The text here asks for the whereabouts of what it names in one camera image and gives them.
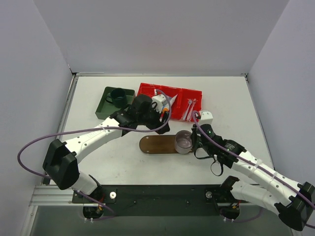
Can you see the oval wooden tray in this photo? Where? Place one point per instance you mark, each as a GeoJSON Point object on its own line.
{"type": "Point", "coordinates": [158, 144]}

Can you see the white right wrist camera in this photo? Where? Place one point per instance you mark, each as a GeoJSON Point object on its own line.
{"type": "Point", "coordinates": [205, 117]}

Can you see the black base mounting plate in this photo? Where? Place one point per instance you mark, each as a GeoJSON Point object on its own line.
{"type": "Point", "coordinates": [165, 200]}

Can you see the red compartment tray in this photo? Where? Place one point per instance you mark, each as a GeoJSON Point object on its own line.
{"type": "Point", "coordinates": [184, 94]}

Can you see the white toothbrush right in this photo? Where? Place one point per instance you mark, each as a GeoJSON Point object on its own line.
{"type": "Point", "coordinates": [191, 110]}

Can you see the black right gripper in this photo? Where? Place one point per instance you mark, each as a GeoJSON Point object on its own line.
{"type": "Point", "coordinates": [197, 138]}

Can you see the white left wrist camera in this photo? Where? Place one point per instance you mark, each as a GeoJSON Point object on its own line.
{"type": "Point", "coordinates": [161, 101]}

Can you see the clear acrylic toothbrush holder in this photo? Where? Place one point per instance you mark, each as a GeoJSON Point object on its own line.
{"type": "Point", "coordinates": [147, 89]}

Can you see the dark green mug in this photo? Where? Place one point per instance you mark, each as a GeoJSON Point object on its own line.
{"type": "Point", "coordinates": [117, 97]}

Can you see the green plastic bin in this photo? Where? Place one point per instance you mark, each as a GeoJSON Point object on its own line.
{"type": "Point", "coordinates": [106, 104]}

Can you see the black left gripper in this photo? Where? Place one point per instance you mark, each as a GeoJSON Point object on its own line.
{"type": "Point", "coordinates": [154, 120]}

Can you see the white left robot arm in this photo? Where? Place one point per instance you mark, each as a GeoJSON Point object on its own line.
{"type": "Point", "coordinates": [62, 158]}

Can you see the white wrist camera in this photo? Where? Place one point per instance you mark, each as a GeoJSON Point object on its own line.
{"type": "Point", "coordinates": [205, 117]}
{"type": "Point", "coordinates": [161, 101]}

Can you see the lilac mug black handle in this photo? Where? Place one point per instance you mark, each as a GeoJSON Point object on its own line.
{"type": "Point", "coordinates": [183, 142]}

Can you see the blue white toothpaste tube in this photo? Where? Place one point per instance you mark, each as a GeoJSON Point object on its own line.
{"type": "Point", "coordinates": [172, 99]}

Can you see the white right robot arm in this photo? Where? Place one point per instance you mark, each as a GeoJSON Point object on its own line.
{"type": "Point", "coordinates": [291, 201]}

